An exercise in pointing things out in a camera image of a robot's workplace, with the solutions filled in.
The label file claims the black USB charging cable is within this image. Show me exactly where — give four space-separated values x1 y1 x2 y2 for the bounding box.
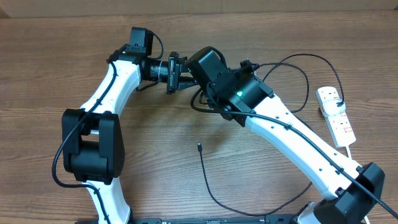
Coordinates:
197 54 345 217

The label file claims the white power strip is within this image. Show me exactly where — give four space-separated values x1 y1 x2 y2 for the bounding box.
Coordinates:
315 86 356 147

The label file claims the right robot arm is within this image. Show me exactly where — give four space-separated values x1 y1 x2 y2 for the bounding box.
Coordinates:
185 47 385 223

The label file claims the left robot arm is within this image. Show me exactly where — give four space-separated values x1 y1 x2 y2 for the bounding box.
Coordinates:
52 27 197 223

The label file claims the white charger plug adapter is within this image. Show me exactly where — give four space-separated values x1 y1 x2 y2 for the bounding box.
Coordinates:
320 98 346 117

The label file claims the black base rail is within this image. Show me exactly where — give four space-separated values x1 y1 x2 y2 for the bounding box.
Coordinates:
74 213 299 224

